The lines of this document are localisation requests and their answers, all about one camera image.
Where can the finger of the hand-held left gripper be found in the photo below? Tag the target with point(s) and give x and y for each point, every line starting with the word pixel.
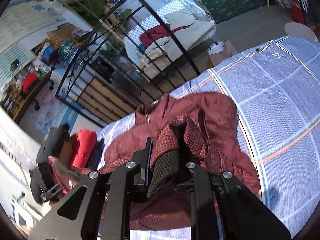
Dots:
pixel 51 191

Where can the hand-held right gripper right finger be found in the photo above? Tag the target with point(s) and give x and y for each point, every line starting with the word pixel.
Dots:
pixel 197 180

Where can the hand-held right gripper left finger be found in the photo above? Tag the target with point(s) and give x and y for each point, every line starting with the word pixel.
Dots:
pixel 149 160

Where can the maroon puffer jacket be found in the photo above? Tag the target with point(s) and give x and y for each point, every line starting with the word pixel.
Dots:
pixel 212 120

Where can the black folded garment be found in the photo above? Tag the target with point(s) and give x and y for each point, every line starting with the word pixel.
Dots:
pixel 50 142

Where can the brown folded garment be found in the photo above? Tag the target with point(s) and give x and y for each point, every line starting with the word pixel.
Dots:
pixel 67 150

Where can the dark navy folded garment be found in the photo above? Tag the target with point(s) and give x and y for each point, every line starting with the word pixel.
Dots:
pixel 96 155

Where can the red folded garment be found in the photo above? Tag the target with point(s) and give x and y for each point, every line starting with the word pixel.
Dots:
pixel 83 147

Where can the wooden drawer cabinet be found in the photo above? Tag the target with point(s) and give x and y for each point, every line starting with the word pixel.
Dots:
pixel 105 97

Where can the cluttered wooden desk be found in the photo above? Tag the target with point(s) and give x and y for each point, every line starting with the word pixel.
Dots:
pixel 32 96

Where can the red box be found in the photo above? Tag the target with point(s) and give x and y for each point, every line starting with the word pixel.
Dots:
pixel 29 82

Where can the blue plaid bedsheet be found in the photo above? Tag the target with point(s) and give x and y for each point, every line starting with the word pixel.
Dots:
pixel 275 105

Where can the red cloth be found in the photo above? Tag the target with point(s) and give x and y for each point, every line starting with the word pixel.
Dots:
pixel 155 35

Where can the white paper bag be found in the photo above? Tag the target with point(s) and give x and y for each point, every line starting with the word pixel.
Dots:
pixel 220 52

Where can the green round tin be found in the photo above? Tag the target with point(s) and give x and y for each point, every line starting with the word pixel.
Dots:
pixel 67 49

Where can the beige cushion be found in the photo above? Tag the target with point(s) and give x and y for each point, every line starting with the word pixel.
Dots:
pixel 180 17

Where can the white bed with pillows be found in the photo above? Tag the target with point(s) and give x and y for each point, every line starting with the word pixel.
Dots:
pixel 192 7

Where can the round beige stool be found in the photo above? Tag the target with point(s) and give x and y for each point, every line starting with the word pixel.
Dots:
pixel 300 30

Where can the red bin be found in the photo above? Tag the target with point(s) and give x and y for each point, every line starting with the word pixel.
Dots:
pixel 297 12

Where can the black metal bed frame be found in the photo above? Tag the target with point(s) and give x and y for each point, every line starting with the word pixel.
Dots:
pixel 163 54

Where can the blue white wall poster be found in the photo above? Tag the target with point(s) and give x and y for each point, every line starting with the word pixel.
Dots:
pixel 25 20
pixel 15 60

